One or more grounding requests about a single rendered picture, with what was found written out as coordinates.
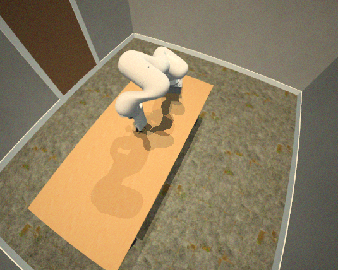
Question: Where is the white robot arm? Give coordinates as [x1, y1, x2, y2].
[115, 47, 188, 123]

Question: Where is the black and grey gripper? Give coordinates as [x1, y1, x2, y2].
[135, 117, 147, 133]

